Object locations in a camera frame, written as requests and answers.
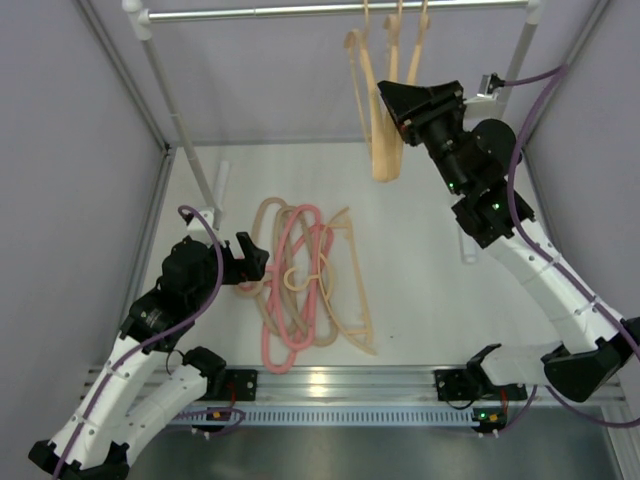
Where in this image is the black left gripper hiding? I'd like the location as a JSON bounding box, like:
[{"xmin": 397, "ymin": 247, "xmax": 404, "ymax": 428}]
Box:
[{"xmin": 189, "ymin": 230, "xmax": 268, "ymax": 310}]

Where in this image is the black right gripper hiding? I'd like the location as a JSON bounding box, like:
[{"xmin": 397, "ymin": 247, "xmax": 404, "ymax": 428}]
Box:
[{"xmin": 377, "ymin": 82, "xmax": 470, "ymax": 197}]

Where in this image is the cream hanger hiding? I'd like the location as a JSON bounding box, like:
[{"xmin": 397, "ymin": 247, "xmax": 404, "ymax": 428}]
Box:
[
  {"xmin": 369, "ymin": 1, "xmax": 403, "ymax": 183},
  {"xmin": 383, "ymin": 0, "xmax": 430, "ymax": 182},
  {"xmin": 343, "ymin": 1, "xmax": 389, "ymax": 183},
  {"xmin": 287, "ymin": 207, "xmax": 376, "ymax": 355}
]

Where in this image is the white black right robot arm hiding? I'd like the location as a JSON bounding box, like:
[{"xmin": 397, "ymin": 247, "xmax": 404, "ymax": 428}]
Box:
[{"xmin": 378, "ymin": 81, "xmax": 639, "ymax": 403}]

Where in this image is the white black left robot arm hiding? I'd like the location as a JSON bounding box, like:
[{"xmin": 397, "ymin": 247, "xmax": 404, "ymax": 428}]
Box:
[{"xmin": 28, "ymin": 232, "xmax": 269, "ymax": 479}]

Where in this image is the pink upper thick hanger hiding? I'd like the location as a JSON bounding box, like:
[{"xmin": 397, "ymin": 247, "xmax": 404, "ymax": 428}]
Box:
[{"xmin": 267, "ymin": 204, "xmax": 322, "ymax": 352}]

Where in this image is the pink thick hanger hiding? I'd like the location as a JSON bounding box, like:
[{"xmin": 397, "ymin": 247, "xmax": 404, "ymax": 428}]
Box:
[
  {"xmin": 267, "ymin": 204, "xmax": 322, "ymax": 352},
  {"xmin": 261, "ymin": 223, "xmax": 338, "ymax": 374}
]

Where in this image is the beige outer thick hanger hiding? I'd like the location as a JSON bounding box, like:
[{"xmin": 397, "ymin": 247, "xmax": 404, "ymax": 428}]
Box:
[{"xmin": 234, "ymin": 197, "xmax": 308, "ymax": 337}]

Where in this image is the beige thick hanger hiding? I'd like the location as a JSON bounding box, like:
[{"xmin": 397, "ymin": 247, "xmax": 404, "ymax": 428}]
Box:
[
  {"xmin": 234, "ymin": 197, "xmax": 308, "ymax": 337},
  {"xmin": 260, "ymin": 205, "xmax": 344, "ymax": 348}
]

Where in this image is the beige inner thick hanger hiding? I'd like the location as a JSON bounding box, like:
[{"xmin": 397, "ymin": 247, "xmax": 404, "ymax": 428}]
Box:
[{"xmin": 260, "ymin": 205, "xmax": 344, "ymax": 348}]

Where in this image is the pink lower thick hanger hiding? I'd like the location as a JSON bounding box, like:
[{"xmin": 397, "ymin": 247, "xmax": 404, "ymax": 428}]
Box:
[{"xmin": 261, "ymin": 223, "xmax": 338, "ymax": 374}]

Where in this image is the white left rack foot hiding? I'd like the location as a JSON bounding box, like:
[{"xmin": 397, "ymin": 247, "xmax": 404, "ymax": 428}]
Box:
[{"xmin": 189, "ymin": 159, "xmax": 231, "ymax": 231}]

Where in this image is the white rack foot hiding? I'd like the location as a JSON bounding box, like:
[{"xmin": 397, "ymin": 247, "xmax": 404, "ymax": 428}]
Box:
[
  {"xmin": 458, "ymin": 229, "xmax": 479, "ymax": 265},
  {"xmin": 189, "ymin": 159, "xmax": 231, "ymax": 231}
]

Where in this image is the silver horizontal rack bar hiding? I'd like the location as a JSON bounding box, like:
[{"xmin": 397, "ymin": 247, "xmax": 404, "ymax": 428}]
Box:
[{"xmin": 140, "ymin": 1, "xmax": 541, "ymax": 24}]

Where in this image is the white right rack foot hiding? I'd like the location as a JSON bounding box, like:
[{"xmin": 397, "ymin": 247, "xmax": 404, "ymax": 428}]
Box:
[{"xmin": 458, "ymin": 229, "xmax": 479, "ymax": 265}]

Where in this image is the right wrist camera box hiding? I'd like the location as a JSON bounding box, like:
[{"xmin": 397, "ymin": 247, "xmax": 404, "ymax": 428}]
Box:
[{"xmin": 465, "ymin": 73, "xmax": 505, "ymax": 106}]

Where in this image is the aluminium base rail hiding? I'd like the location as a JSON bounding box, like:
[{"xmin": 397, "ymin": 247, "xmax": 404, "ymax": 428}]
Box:
[{"xmin": 82, "ymin": 363, "xmax": 626, "ymax": 407}]

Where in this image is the grey slotted cable duct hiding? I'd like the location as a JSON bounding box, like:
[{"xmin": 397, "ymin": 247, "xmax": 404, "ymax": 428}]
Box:
[{"xmin": 170, "ymin": 405, "xmax": 483, "ymax": 427}]

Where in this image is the aluminium right corner frame post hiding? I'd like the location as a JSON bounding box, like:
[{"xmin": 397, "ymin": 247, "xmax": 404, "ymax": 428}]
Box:
[{"xmin": 519, "ymin": 0, "xmax": 616, "ymax": 146}]

